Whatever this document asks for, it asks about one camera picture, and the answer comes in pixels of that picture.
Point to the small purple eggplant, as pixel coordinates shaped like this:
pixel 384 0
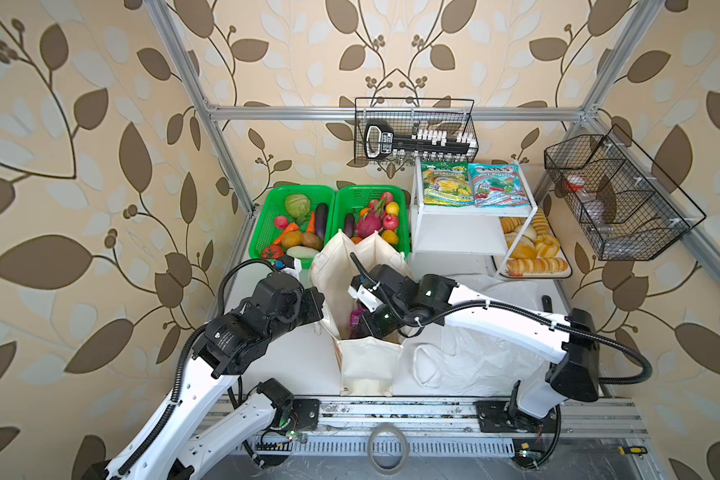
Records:
pixel 349 225

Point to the yellow green snack bag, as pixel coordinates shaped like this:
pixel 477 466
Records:
pixel 446 184

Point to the roll of clear tape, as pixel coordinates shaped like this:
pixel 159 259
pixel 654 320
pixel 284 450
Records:
pixel 388 449

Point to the purple snack bag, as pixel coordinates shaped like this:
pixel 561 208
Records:
pixel 355 320

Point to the tray of bread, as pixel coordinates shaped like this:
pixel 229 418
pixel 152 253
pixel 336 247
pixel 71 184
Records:
pixel 537 252

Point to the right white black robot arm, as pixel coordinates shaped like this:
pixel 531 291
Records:
pixel 568 343

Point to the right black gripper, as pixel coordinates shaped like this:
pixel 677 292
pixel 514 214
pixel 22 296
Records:
pixel 370 329

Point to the yellow pear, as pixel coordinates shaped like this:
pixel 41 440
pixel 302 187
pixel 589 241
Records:
pixel 390 237

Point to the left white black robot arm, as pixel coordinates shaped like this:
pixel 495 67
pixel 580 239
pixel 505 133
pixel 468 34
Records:
pixel 213 360

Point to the cream canvas tote bag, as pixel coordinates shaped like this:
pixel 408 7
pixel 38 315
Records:
pixel 368 365

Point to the teal red snack bag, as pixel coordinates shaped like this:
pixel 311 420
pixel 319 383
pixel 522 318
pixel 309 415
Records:
pixel 497 186

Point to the white two-tier shelf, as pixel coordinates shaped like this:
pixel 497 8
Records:
pixel 465 230

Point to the pink dragon fruit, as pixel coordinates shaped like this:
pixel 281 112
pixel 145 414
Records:
pixel 372 219

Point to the right black wire basket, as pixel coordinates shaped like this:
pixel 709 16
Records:
pixel 630 205

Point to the right yellow black screwdriver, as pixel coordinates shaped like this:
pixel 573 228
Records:
pixel 633 450

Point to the white plastic grocery bag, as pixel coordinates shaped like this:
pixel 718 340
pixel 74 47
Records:
pixel 450 361

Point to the back black wire basket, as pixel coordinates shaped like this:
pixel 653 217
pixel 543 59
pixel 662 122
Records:
pixel 403 130

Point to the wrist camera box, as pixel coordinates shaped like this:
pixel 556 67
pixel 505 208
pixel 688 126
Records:
pixel 365 297
pixel 289 265

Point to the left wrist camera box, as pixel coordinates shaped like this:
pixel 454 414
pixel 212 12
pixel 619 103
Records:
pixel 289 265

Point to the white radish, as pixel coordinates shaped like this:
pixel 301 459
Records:
pixel 302 252

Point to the dark purple eggplant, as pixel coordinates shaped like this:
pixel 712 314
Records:
pixel 321 220

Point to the right green plastic basket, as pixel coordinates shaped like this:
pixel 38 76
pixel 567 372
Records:
pixel 359 211

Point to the green handled tool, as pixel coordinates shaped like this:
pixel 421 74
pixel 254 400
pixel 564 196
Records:
pixel 547 304

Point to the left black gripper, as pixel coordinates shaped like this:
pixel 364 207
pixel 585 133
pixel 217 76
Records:
pixel 314 304

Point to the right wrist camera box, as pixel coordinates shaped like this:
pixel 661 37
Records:
pixel 365 297

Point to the yellow lemon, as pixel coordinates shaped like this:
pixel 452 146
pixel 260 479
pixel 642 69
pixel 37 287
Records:
pixel 392 208

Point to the green cabbage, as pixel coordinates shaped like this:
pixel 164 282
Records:
pixel 297 206

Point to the brown potato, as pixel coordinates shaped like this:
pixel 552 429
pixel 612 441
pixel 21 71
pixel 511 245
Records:
pixel 312 241

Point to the black wire basket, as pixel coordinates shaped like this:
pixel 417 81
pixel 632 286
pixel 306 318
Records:
pixel 403 130
pixel 630 205

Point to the red apple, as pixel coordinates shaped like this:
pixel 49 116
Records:
pixel 390 222

